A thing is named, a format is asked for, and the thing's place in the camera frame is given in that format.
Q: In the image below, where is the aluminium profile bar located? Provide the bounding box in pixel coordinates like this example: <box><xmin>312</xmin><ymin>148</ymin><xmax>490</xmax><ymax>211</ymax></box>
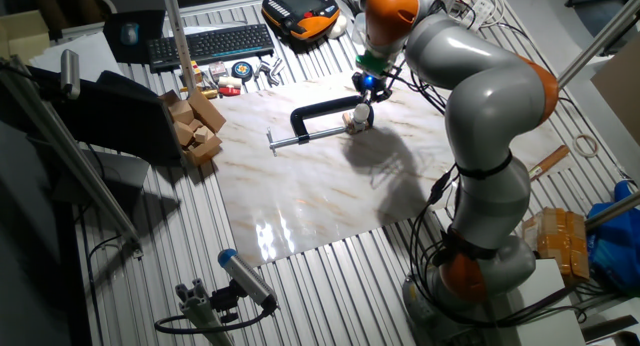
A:
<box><xmin>0</xmin><ymin>55</ymin><xmax>144</xmax><ymax>260</ymax></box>
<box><xmin>557</xmin><ymin>0</ymin><xmax>640</xmax><ymax>90</ymax></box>
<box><xmin>584</xmin><ymin>190</ymin><xmax>640</xmax><ymax>232</ymax></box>

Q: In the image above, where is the black mouse pad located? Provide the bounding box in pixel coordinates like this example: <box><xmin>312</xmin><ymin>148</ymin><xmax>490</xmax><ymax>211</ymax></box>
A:
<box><xmin>103</xmin><ymin>9</ymin><xmax>166</xmax><ymax>65</ymax></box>

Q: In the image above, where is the black orange teach pendant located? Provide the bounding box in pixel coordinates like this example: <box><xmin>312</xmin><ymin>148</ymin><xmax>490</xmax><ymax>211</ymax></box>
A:
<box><xmin>260</xmin><ymin>0</ymin><xmax>342</xmax><ymax>42</ymax></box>

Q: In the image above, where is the small white red box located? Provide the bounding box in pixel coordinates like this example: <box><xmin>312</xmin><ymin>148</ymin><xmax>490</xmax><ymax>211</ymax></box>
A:
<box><xmin>208</xmin><ymin>60</ymin><xmax>229</xmax><ymax>82</ymax></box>

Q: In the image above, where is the grey computer mouse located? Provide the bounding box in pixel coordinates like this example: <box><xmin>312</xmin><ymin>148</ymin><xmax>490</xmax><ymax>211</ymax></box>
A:
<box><xmin>119</xmin><ymin>21</ymin><xmax>140</xmax><ymax>47</ymax></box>

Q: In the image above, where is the short aluminium profile stub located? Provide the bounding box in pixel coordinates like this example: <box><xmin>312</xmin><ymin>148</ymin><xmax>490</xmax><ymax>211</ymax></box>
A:
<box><xmin>174</xmin><ymin>278</ymin><xmax>234</xmax><ymax>346</ymax></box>

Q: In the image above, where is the white pedestal box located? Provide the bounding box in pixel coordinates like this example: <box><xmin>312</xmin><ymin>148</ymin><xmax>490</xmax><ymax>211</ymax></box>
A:
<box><xmin>482</xmin><ymin>258</ymin><xmax>586</xmax><ymax>346</ymax></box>

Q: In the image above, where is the white egg-shaped object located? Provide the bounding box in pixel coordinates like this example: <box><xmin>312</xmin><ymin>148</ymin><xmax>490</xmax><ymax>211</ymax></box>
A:
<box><xmin>327</xmin><ymin>14</ymin><xmax>349</xmax><ymax>40</ymax></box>

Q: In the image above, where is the silver depth camera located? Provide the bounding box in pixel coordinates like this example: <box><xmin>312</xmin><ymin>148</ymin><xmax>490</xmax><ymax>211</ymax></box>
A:
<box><xmin>59</xmin><ymin>49</ymin><xmax>81</xmax><ymax>101</ymax></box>

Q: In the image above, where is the beige rubber ring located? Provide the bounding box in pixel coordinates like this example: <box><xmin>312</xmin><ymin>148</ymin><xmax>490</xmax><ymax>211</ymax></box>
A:
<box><xmin>573</xmin><ymin>134</ymin><xmax>600</xmax><ymax>159</ymax></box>

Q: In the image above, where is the blue plastic bag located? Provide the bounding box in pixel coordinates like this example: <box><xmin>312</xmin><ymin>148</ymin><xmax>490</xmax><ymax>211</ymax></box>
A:
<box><xmin>587</xmin><ymin>179</ymin><xmax>640</xmax><ymax>292</ymax></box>

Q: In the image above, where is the black metal C-clamp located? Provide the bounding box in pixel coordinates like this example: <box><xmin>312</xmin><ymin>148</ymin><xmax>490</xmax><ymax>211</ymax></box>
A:
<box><xmin>266</xmin><ymin>94</ymin><xmax>375</xmax><ymax>157</ymax></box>

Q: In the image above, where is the white paper sheet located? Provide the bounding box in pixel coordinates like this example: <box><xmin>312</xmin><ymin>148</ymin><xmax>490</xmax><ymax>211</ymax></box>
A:
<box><xmin>28</xmin><ymin>30</ymin><xmax>124</xmax><ymax>82</ymax></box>

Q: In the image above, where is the black laptop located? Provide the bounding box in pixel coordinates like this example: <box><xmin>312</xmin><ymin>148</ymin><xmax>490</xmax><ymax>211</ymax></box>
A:
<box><xmin>29</xmin><ymin>68</ymin><xmax>184</xmax><ymax>167</ymax></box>

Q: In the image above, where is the marble pattern sheet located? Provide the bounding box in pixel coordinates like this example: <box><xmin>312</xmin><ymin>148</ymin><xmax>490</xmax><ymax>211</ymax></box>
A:
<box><xmin>208</xmin><ymin>70</ymin><xmax>576</xmax><ymax>268</ymax></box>

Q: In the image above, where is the silver metal pipe fitting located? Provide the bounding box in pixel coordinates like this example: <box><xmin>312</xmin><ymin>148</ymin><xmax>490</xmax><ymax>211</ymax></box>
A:
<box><xmin>253</xmin><ymin>57</ymin><xmax>286</xmax><ymax>87</ymax></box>

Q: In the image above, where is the black keyboard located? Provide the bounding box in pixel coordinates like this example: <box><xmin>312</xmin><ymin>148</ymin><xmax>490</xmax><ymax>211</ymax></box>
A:
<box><xmin>146</xmin><ymin>23</ymin><xmax>276</xmax><ymax>73</ymax></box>

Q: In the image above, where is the black camera cable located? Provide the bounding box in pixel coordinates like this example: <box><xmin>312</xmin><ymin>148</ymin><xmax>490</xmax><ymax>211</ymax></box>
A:
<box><xmin>153</xmin><ymin>305</ymin><xmax>276</xmax><ymax>336</ymax></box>

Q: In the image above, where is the aluminium profile post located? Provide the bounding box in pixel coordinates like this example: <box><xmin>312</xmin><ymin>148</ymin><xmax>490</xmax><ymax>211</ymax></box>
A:
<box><xmin>159</xmin><ymin>0</ymin><xmax>197</xmax><ymax>95</ymax></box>

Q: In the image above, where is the white red valve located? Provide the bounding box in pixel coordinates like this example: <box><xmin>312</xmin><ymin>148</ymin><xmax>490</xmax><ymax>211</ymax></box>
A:
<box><xmin>217</xmin><ymin>74</ymin><xmax>243</xmax><ymax>97</ymax></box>

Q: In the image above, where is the brown cardboard sheet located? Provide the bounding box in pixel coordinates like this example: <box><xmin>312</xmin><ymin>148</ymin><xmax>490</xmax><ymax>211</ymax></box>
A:
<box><xmin>590</xmin><ymin>35</ymin><xmax>640</xmax><ymax>147</ymax></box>

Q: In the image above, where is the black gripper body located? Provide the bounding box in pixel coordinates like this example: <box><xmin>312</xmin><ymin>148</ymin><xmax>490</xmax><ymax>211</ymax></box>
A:
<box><xmin>351</xmin><ymin>70</ymin><xmax>394</xmax><ymax>103</ymax></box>

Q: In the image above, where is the brown taped parcel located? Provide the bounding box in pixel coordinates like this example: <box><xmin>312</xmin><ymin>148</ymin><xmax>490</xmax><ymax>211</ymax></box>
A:
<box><xmin>522</xmin><ymin>206</ymin><xmax>591</xmax><ymax>285</ymax></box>

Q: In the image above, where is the cardboard box of wooden blocks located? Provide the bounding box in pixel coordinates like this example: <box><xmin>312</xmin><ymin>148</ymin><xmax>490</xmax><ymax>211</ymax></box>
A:
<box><xmin>158</xmin><ymin>88</ymin><xmax>227</xmax><ymax>167</ymax></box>

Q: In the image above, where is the wooden handle hammer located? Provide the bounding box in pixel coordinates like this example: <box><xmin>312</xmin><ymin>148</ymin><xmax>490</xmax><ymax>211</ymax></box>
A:
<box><xmin>528</xmin><ymin>144</ymin><xmax>571</xmax><ymax>182</ymax></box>

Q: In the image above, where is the white power strip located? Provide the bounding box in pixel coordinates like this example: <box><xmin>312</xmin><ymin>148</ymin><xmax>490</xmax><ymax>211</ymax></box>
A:
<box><xmin>458</xmin><ymin>0</ymin><xmax>495</xmax><ymax>37</ymax></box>

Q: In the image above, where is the green gripper mount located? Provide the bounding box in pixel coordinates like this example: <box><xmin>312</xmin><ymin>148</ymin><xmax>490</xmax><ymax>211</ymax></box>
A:
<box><xmin>355</xmin><ymin>50</ymin><xmax>396</xmax><ymax>78</ymax></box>

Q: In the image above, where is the beige cardboard box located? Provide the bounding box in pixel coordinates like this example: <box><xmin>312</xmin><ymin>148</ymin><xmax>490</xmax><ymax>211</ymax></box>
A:
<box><xmin>0</xmin><ymin>9</ymin><xmax>51</xmax><ymax>62</ymax></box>

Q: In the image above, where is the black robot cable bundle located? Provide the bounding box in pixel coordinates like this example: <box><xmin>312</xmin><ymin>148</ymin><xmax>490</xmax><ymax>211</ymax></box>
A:
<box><xmin>407</xmin><ymin>163</ymin><xmax>589</xmax><ymax>332</ymax></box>

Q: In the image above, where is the silver blue-tipped camera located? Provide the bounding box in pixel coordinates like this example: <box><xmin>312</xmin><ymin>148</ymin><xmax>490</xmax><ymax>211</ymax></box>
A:
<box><xmin>217</xmin><ymin>248</ymin><xmax>279</xmax><ymax>312</ymax></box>

